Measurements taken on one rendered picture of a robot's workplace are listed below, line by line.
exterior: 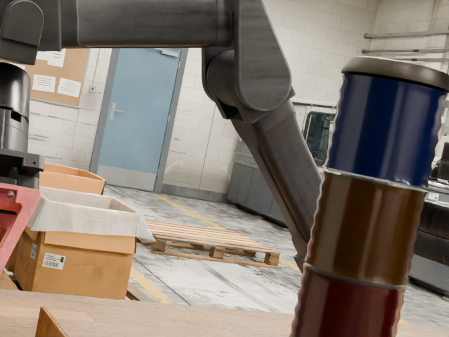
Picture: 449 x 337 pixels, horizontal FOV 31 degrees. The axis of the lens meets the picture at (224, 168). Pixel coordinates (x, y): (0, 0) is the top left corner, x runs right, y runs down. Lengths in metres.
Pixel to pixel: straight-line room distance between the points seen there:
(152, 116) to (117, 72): 0.80
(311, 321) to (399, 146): 0.07
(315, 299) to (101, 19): 0.54
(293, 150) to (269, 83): 0.09
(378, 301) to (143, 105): 11.43
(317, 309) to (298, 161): 0.61
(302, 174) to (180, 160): 11.07
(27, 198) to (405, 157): 0.47
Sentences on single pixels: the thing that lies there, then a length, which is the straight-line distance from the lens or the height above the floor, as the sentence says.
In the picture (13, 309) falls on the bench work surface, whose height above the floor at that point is 0.90.
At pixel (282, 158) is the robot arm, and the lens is 0.88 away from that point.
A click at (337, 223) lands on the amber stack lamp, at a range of 0.28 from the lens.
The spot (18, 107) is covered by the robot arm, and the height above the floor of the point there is 1.14.
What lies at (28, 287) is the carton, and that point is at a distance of 4.13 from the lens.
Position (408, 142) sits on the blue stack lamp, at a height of 1.17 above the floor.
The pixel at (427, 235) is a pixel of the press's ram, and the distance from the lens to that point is 0.54.
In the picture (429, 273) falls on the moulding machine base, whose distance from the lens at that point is 7.85.
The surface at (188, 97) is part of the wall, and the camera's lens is 11.92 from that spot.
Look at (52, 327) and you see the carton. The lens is 0.72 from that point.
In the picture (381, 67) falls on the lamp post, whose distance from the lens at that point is 0.28.
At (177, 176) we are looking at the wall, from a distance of 11.97.
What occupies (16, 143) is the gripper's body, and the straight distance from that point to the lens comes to 0.74.
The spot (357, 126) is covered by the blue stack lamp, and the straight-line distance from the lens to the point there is 0.28.
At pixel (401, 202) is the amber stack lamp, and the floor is 1.15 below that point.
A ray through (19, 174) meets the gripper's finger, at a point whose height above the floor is 1.09.
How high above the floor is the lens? 1.16
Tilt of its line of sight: 3 degrees down
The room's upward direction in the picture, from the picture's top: 11 degrees clockwise
